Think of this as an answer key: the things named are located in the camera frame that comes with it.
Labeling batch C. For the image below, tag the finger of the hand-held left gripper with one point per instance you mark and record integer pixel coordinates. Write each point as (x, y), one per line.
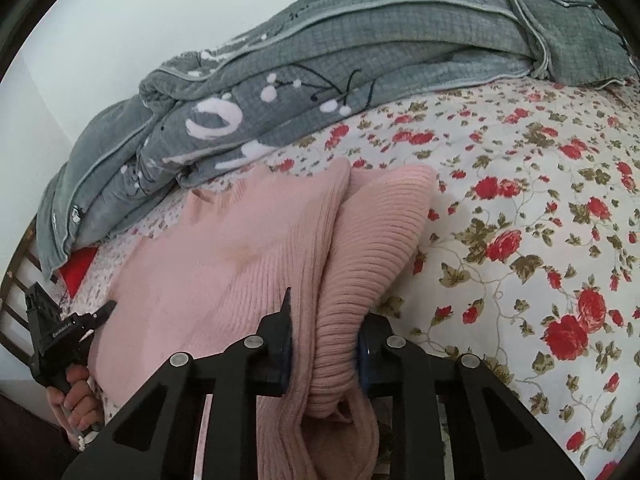
(102, 312)

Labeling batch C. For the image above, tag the grey printed blanket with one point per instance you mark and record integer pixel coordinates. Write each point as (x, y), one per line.
(310, 55)

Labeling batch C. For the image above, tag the person's left hand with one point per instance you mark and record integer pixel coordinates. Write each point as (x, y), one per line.
(80, 395)

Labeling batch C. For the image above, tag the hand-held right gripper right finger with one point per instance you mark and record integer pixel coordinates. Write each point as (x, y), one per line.
(364, 357)

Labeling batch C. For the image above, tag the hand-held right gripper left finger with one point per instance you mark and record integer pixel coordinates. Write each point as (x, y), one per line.
(274, 345)

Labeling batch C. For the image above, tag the red cloth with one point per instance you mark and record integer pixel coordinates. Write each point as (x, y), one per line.
(77, 272)

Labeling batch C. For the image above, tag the pink knit sweater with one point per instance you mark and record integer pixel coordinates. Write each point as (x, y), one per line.
(215, 280)

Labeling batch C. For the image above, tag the floral bed sheet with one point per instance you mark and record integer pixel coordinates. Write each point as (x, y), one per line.
(525, 210)

